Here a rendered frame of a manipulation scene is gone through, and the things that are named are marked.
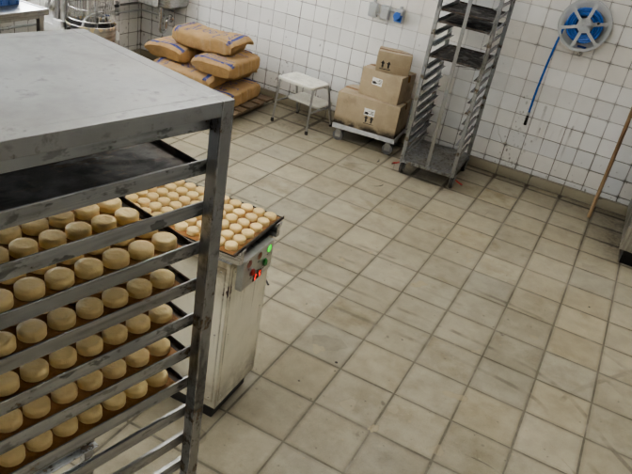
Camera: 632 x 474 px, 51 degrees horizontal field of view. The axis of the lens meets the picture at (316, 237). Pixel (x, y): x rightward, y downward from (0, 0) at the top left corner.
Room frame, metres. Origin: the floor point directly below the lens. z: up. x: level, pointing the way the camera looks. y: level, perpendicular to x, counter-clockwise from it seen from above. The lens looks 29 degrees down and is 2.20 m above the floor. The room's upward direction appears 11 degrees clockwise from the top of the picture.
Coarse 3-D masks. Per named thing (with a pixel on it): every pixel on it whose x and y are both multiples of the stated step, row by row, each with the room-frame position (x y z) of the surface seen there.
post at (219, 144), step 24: (216, 96) 1.14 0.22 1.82; (216, 120) 1.13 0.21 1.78; (216, 144) 1.12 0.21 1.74; (216, 168) 1.12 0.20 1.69; (216, 192) 1.12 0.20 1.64; (216, 216) 1.13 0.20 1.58; (216, 240) 1.13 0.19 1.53; (216, 264) 1.14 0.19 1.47; (192, 336) 1.13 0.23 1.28; (192, 360) 1.13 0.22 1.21; (192, 384) 1.13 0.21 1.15; (192, 408) 1.12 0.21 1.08; (192, 432) 1.12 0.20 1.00; (192, 456) 1.13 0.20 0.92
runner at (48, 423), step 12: (168, 360) 1.09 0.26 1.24; (180, 360) 1.12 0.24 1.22; (144, 372) 1.04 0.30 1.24; (156, 372) 1.06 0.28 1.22; (120, 384) 0.99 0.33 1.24; (132, 384) 1.01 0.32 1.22; (96, 396) 0.95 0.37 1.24; (108, 396) 0.97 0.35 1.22; (72, 408) 0.90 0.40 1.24; (84, 408) 0.92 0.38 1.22; (48, 420) 0.86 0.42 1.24; (60, 420) 0.88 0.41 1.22; (24, 432) 0.83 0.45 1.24; (36, 432) 0.84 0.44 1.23; (0, 444) 0.79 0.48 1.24; (12, 444) 0.81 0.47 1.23
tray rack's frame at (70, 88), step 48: (0, 48) 1.18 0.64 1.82; (48, 48) 1.24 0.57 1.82; (96, 48) 1.30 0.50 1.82; (0, 96) 0.95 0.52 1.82; (48, 96) 0.99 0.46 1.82; (96, 96) 1.03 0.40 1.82; (144, 96) 1.07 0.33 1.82; (192, 96) 1.12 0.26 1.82; (0, 144) 0.80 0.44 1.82; (48, 144) 0.85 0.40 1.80
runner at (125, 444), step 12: (180, 408) 1.13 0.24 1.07; (156, 420) 1.10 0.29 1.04; (168, 420) 1.10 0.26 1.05; (144, 432) 1.04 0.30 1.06; (156, 432) 1.07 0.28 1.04; (120, 444) 0.99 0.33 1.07; (132, 444) 1.02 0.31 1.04; (96, 456) 0.97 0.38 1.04; (108, 456) 0.97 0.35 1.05; (72, 468) 0.93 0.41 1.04; (84, 468) 0.92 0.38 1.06
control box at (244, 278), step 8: (264, 240) 2.36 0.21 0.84; (272, 240) 2.37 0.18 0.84; (256, 248) 2.28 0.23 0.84; (264, 248) 2.31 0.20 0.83; (272, 248) 2.38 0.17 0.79; (248, 256) 2.21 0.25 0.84; (256, 256) 2.25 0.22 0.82; (264, 256) 2.32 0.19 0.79; (256, 264) 2.26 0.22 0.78; (240, 272) 2.17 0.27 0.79; (248, 272) 2.20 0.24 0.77; (256, 272) 2.27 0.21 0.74; (240, 280) 2.17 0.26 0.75; (248, 280) 2.21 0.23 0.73; (240, 288) 2.17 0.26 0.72
